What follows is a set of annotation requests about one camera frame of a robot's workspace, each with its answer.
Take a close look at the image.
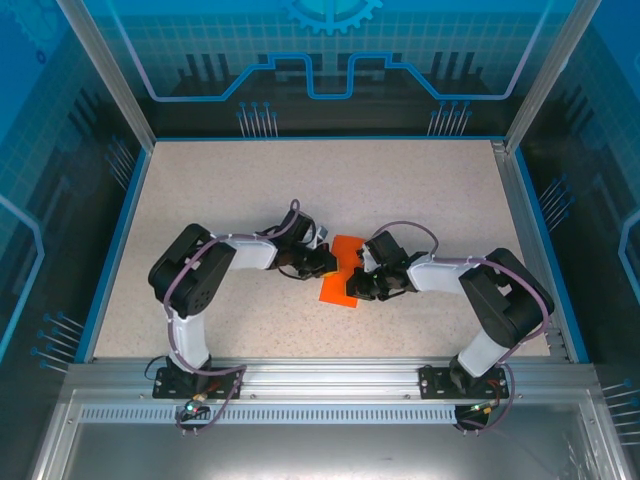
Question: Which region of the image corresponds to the aluminium frame post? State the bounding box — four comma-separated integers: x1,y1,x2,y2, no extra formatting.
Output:
503,0,604,154
53,0,157,152

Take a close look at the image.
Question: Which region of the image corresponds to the grey metal tray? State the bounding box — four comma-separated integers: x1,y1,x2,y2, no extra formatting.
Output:
29,389,629,480

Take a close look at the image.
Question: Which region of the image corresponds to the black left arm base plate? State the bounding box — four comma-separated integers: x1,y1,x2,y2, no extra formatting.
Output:
152,367,245,401

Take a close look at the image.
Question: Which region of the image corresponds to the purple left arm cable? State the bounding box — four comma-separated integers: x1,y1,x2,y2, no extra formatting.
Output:
162,198,302,437

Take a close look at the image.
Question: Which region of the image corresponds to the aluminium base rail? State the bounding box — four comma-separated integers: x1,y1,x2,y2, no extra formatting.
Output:
64,355,599,404

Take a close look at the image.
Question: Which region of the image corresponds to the slotted grey cable duct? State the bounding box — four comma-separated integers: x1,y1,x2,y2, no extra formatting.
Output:
78,405,460,424

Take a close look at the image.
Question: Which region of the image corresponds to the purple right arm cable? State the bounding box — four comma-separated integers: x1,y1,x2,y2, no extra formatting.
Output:
372,221,557,434

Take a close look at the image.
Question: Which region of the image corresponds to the aluminium side rail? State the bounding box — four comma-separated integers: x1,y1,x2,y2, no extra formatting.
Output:
491,139,572,362

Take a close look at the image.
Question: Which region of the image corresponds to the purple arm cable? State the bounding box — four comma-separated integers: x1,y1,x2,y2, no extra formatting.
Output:
162,198,302,437
372,221,557,434

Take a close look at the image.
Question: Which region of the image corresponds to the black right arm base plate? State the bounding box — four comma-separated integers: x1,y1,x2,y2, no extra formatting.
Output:
418,364,507,401

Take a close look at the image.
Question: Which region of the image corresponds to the orange paper sheet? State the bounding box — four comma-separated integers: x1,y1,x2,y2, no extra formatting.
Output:
318,233,366,309

